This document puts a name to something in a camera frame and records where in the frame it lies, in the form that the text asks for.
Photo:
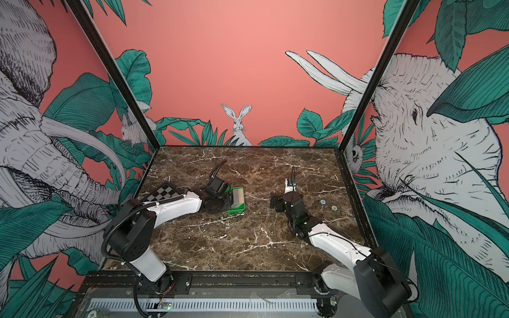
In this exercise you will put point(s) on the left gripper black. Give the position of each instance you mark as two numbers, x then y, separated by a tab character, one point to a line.
226	197

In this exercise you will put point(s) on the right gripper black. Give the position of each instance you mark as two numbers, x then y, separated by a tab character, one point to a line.
283	201

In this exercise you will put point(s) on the green plastic tray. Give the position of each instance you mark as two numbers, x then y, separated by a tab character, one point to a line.
235	210

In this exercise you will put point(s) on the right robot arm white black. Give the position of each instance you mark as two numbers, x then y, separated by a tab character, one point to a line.
369	275

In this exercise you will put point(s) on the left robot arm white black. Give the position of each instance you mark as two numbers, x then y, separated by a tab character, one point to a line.
128	237

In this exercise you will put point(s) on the stack of credit cards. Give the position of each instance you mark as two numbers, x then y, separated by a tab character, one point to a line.
238	197

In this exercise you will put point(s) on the checkerboard calibration plate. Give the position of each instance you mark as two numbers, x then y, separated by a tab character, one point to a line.
165	191

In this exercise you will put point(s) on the small green circuit board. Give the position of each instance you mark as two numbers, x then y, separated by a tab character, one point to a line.
165	306

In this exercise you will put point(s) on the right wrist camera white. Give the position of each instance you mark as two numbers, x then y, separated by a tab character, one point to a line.
290	185

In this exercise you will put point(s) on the black mounting rail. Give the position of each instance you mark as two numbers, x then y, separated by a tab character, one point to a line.
180	282

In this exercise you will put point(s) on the white slotted cable duct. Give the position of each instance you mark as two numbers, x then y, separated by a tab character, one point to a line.
240	305

